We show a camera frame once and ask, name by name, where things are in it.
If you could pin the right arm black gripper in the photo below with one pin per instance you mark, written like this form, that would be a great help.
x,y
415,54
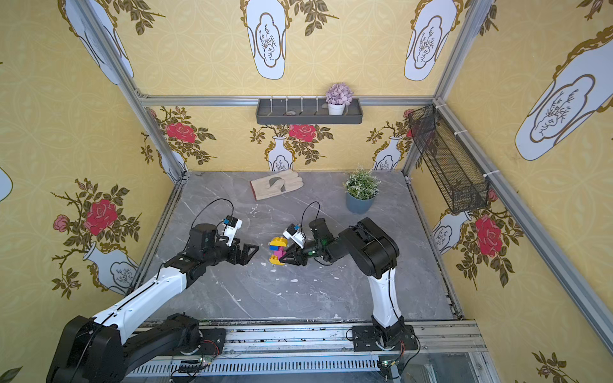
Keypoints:
x,y
298,254

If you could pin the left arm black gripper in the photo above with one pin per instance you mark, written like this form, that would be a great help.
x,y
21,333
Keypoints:
x,y
237,251

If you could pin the pink lego brick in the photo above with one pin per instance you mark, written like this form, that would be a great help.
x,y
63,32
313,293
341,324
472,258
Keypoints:
x,y
279,253

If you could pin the yellow curved lego brick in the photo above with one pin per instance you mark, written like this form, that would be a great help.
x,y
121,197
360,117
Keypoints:
x,y
279,242

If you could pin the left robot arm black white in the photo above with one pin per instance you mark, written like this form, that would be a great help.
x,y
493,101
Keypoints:
x,y
106,348

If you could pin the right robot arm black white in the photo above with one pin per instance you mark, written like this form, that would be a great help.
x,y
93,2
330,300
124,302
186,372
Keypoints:
x,y
375,254

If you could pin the green plant in blue pot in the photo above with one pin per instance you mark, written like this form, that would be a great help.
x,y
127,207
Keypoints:
x,y
361,188

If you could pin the purple flower in white pot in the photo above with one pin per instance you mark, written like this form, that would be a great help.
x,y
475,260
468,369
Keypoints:
x,y
338,97

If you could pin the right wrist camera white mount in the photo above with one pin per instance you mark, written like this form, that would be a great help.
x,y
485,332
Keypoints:
x,y
296,234

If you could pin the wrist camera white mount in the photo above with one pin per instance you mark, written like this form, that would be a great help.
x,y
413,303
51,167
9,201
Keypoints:
x,y
231,225
296,234

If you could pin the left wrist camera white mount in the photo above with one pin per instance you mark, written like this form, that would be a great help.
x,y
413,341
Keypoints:
x,y
231,225

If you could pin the grey wall shelf tray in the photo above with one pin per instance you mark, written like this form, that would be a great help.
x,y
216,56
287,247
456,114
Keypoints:
x,y
304,110

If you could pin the aluminium frame post left rear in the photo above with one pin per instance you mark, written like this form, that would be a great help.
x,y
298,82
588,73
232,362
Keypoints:
x,y
96,31

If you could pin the black wire mesh basket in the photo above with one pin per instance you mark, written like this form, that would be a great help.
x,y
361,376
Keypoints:
x,y
457,175

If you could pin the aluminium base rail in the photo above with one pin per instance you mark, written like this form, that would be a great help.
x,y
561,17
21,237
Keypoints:
x,y
434,351

